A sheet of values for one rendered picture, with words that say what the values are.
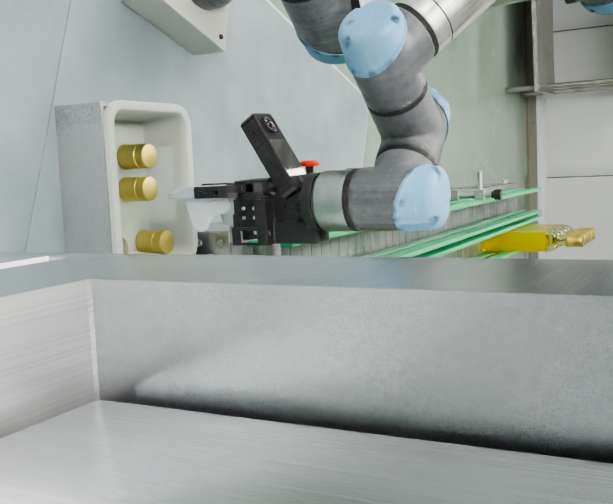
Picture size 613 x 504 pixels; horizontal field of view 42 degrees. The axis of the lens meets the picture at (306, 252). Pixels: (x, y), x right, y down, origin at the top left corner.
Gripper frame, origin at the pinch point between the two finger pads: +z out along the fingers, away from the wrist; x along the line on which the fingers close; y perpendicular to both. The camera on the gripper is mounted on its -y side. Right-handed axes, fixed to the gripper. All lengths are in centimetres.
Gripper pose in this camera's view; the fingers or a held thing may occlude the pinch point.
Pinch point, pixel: (189, 188)
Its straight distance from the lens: 109.1
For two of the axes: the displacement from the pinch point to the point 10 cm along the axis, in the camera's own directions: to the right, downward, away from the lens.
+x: 4.6, -1.5, 8.7
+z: -8.8, -0.1, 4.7
